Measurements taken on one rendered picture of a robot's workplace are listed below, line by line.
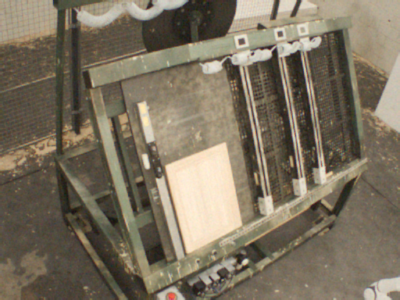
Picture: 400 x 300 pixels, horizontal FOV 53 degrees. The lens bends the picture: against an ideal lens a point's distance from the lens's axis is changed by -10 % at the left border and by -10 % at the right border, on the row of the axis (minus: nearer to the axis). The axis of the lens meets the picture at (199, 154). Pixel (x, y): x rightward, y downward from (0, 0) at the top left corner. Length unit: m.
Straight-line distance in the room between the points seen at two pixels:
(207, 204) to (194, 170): 0.23
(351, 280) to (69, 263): 2.48
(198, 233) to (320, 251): 1.72
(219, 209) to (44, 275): 1.64
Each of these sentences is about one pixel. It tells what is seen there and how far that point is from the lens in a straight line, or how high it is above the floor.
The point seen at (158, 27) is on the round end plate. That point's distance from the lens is 2.93.
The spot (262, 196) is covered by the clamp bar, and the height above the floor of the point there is 1.02.
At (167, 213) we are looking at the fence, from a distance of 2.51.
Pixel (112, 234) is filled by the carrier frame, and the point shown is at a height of 0.79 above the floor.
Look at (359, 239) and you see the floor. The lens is 4.40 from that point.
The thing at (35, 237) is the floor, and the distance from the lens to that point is 3.91.
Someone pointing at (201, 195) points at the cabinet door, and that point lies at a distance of 2.64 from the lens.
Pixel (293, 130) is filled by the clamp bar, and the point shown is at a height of 1.33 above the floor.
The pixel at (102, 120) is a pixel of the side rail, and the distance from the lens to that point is 2.26.
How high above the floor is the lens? 3.06
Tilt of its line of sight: 41 degrees down
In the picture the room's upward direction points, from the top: 10 degrees clockwise
